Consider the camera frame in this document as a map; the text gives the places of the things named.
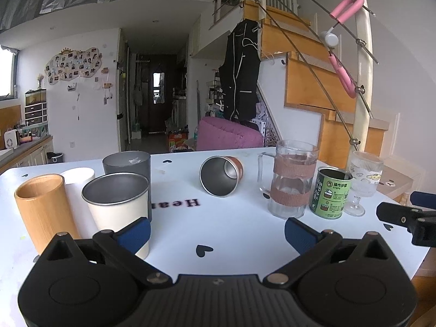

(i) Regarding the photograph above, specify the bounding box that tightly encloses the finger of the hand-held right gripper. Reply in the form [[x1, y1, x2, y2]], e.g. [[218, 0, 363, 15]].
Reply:
[[376, 202, 436, 247], [410, 192, 436, 210]]

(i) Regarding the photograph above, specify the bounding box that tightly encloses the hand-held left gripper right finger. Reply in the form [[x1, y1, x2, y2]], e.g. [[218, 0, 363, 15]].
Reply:
[[263, 217, 403, 286]]

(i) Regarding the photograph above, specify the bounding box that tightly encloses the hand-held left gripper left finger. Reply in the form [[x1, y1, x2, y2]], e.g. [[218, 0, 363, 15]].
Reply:
[[40, 217, 172, 285]]

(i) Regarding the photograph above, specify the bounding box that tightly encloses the brown steel cup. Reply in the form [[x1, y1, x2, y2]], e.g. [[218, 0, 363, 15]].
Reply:
[[199, 156, 244, 198]]

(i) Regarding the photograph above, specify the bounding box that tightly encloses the white steel-lined cup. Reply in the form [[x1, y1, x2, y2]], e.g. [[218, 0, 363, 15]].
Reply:
[[81, 172, 151, 259]]

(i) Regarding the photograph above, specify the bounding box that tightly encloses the green printed tin cup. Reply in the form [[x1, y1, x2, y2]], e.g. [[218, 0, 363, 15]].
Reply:
[[309, 167, 353, 219]]

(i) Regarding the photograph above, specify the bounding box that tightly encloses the dark grey cup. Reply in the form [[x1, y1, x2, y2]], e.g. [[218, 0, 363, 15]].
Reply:
[[102, 150, 152, 223]]

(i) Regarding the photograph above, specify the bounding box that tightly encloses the plain white cup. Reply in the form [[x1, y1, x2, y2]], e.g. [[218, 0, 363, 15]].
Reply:
[[61, 167, 100, 240]]

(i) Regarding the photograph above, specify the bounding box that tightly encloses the bamboo wooden cup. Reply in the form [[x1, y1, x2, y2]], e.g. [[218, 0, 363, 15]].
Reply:
[[14, 174, 81, 256]]

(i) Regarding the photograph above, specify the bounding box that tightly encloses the cardboard box with bear face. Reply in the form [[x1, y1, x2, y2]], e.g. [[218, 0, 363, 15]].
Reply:
[[371, 166, 427, 206]]

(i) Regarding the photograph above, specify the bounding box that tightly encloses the glass mug with brown bands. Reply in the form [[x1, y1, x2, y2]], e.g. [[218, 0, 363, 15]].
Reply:
[[257, 140, 320, 219]]

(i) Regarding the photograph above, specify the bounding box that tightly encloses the ribbed stemmed glass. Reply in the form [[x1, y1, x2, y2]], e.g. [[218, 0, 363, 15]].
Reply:
[[344, 150, 384, 217]]

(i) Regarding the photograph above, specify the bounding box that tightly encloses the colourful printed carton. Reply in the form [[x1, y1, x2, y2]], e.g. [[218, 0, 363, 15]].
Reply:
[[168, 130, 190, 153]]

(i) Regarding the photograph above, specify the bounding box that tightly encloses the pink padded chair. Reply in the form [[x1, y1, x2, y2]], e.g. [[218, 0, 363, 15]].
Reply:
[[197, 116, 265, 152]]

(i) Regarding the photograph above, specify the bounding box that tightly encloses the dark hallway door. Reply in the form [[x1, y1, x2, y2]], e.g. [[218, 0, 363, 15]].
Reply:
[[147, 54, 178, 134]]

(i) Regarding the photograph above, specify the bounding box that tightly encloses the washing machine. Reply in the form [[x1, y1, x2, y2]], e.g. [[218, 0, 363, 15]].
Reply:
[[171, 96, 187, 131]]

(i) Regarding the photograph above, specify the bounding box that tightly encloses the kitchen counter cabinet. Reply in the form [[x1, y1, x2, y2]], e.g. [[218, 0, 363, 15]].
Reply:
[[0, 135, 54, 176]]

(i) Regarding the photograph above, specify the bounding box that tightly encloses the pink foam loop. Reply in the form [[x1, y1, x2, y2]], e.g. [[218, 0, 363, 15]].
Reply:
[[329, 0, 365, 21], [328, 54, 357, 99]]

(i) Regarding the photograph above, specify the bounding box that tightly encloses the grey drawer unit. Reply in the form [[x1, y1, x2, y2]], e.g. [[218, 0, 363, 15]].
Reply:
[[24, 103, 48, 126]]

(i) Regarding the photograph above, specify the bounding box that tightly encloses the white countertop appliance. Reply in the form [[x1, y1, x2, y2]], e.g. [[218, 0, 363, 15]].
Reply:
[[4, 129, 19, 149]]

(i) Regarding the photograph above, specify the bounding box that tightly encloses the wooden staircase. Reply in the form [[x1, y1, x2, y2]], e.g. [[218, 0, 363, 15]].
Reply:
[[243, 0, 389, 164]]

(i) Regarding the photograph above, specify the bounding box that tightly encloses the small fish tank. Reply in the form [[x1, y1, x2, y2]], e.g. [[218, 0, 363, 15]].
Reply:
[[25, 89, 47, 106]]

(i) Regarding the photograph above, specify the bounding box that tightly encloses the black jacket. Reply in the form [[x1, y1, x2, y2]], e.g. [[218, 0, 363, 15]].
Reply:
[[218, 18, 262, 122]]

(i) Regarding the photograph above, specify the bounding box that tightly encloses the metal stair railing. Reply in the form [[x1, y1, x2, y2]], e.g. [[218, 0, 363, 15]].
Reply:
[[212, 0, 389, 145]]

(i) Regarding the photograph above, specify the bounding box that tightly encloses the white round gadget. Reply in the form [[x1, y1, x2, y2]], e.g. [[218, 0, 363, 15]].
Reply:
[[320, 29, 340, 48]]

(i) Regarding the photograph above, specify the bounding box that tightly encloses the white curved post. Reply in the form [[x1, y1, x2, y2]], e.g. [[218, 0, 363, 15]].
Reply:
[[347, 0, 374, 175]]

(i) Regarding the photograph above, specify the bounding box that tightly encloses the wall photo collage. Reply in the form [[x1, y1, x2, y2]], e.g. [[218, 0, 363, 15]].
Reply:
[[45, 47, 103, 85]]

